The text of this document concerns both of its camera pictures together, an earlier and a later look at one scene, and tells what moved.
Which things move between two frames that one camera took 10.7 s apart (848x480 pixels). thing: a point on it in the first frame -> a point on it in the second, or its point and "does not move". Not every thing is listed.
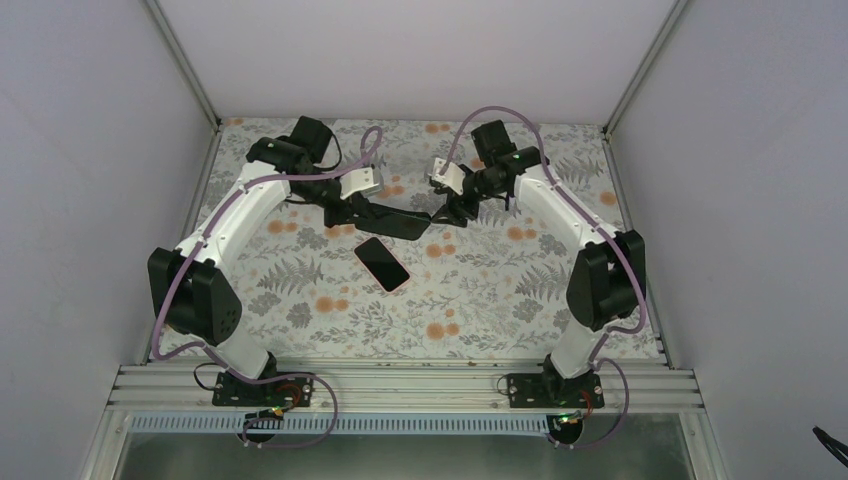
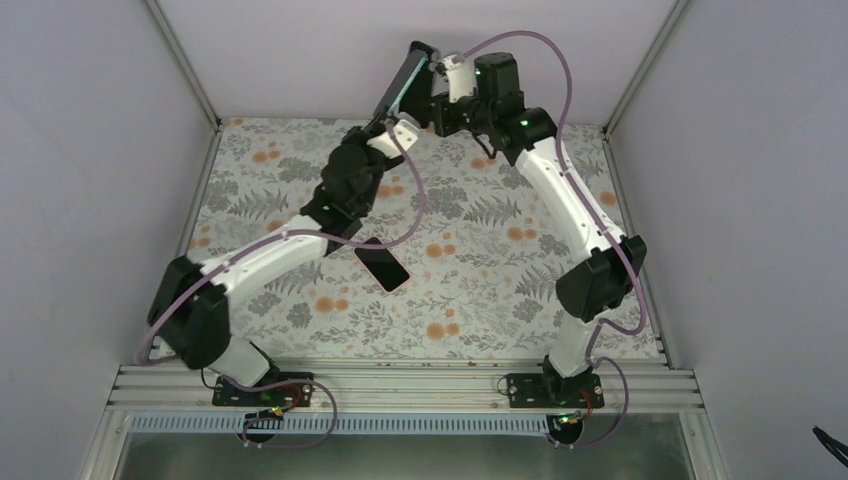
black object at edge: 827,440 does not move
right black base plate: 540,390 does not move
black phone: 392,221 -> 416,56
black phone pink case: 380,262 does not move
